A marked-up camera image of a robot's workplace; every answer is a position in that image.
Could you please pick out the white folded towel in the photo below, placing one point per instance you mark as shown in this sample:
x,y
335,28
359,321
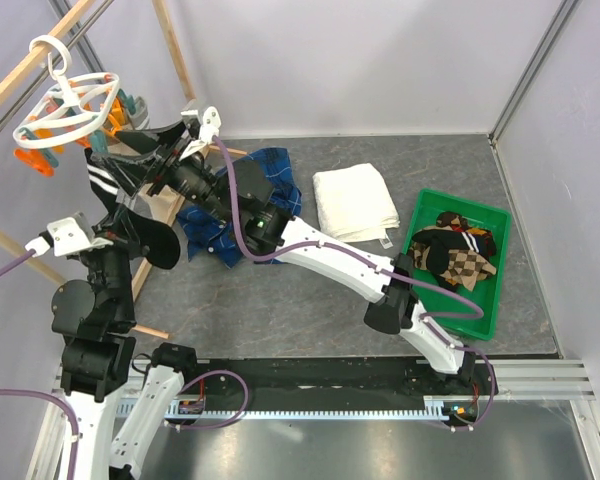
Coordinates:
x,y
354,204

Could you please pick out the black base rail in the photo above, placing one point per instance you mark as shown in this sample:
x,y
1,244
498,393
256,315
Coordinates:
x,y
310,386

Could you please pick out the white round sock hanger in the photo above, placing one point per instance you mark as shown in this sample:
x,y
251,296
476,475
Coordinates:
x,y
72,108

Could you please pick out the brown cream striped sock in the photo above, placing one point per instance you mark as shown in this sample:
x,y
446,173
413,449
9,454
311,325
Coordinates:
x,y
163,206

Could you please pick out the black white striped sock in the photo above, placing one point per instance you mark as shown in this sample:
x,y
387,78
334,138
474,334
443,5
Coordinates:
x,y
431,247

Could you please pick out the blue plaid shirt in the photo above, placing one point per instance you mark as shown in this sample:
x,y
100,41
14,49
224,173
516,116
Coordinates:
x,y
268,198

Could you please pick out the wooden drying rack frame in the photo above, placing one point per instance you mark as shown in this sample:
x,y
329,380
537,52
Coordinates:
x,y
129,41

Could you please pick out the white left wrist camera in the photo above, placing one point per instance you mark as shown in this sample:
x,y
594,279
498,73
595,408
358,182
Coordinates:
x,y
67,236

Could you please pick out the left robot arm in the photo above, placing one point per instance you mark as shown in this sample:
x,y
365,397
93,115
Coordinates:
x,y
95,316

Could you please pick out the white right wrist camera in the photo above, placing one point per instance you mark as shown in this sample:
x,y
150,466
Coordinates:
x,y
203,123

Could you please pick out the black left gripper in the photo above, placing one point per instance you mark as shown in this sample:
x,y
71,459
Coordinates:
x,y
117,227

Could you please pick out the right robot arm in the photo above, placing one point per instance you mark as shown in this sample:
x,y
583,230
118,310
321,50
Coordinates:
x,y
387,284

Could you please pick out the black red argyle sock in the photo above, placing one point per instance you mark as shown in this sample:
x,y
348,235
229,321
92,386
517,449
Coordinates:
x,y
480,235

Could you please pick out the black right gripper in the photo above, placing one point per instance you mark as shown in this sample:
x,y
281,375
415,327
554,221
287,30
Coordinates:
x,y
130,174

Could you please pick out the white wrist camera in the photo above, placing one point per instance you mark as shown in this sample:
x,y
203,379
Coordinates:
x,y
67,236
203,123

